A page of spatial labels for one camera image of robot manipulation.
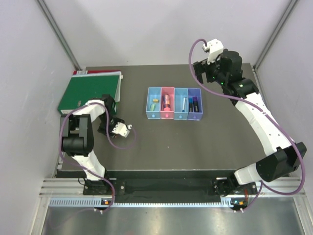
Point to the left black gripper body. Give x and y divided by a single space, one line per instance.
112 122

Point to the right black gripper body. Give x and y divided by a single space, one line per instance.
212 71

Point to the purple drawer bin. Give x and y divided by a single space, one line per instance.
195 92

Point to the blue black marker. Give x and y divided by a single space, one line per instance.
190 104

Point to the purple black highlighter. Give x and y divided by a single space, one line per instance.
195 104

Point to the green ring binder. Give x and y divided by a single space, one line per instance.
84 87

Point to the light blue bin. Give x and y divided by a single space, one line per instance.
153 93
179 94

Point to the white blue pen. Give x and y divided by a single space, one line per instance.
183 105

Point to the pink drawer bin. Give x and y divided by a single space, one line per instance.
171 92

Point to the crayon tube pink cap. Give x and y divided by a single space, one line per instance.
166 102

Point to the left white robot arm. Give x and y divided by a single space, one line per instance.
76 139

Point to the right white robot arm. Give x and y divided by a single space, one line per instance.
282 155

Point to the red folder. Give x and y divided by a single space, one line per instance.
81 73

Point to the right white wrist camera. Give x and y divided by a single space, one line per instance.
214 48

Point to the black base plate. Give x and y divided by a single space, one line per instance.
163 186

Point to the grey cable duct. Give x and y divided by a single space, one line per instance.
103 203

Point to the right aluminium frame post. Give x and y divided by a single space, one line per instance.
275 33

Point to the aluminium frame post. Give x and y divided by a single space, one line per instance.
275 33
58 33

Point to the left aluminium frame post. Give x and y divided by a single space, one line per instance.
58 33

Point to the aluminium front rail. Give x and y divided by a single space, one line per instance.
72 187

